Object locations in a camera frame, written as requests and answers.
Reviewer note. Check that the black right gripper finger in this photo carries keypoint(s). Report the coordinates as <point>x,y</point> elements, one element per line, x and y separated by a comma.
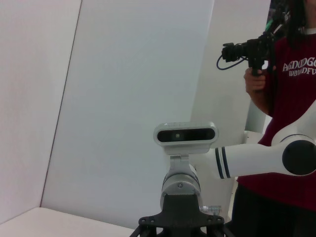
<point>145,232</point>
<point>217,230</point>

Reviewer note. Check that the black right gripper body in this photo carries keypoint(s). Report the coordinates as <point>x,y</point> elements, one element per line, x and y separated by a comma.
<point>180,209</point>

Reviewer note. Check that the person's right forearm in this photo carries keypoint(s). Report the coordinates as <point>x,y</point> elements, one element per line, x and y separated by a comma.
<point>261,103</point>

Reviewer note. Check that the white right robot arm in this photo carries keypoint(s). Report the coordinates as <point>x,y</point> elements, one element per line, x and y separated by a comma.
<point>249,158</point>

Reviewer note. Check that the person's right hand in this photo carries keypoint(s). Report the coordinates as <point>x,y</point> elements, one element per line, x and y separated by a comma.
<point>254,80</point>

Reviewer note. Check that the grey partition board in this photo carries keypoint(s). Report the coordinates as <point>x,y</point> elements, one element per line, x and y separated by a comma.
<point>128,98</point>

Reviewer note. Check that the person in maroon shirt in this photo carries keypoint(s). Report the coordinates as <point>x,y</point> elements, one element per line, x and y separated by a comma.
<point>291,98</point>

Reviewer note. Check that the silver right camera mount bracket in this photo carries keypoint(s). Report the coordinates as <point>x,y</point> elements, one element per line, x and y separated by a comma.
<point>179,161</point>

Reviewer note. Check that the black handheld video camera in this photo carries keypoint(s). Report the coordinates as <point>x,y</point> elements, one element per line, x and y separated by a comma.
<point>256,49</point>

